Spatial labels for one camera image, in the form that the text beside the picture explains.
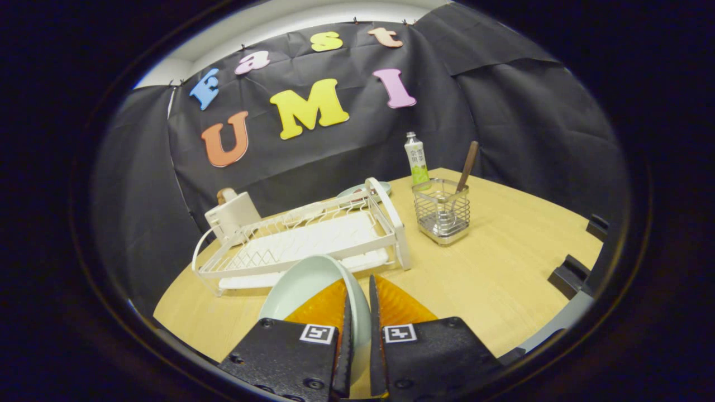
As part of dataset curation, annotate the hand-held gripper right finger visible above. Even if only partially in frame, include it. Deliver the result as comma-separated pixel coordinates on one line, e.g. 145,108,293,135
369,274,503,400

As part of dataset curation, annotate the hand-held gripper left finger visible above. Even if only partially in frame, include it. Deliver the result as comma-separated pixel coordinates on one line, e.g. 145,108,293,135
218,278,354,402

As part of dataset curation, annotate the light green plate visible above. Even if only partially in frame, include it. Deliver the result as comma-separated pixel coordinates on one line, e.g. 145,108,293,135
258,255,373,398

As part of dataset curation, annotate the white dish rack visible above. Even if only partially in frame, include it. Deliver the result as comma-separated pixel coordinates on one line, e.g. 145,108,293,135
192,177,412,296

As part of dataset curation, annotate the metal wire basket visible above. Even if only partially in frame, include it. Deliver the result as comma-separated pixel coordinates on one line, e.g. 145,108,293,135
412,178,471,246

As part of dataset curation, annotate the wooden handled metal spoon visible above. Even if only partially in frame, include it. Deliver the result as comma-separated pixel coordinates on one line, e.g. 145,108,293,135
435,141,480,235

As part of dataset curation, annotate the green plate with food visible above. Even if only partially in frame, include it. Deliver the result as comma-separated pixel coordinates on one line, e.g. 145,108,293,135
337,181,392,208

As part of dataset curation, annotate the cream toaster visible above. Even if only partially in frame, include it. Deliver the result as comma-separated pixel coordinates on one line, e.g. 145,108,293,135
204,192,262,246

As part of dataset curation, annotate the green drink bottle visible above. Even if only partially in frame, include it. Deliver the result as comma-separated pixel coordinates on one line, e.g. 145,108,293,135
404,132,430,186

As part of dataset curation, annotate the black table clamp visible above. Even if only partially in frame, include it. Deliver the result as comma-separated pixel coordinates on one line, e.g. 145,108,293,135
549,255,593,296
585,214,609,242

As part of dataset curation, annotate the black backdrop cloth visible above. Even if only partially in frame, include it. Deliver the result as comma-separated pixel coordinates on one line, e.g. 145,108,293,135
92,3,629,319

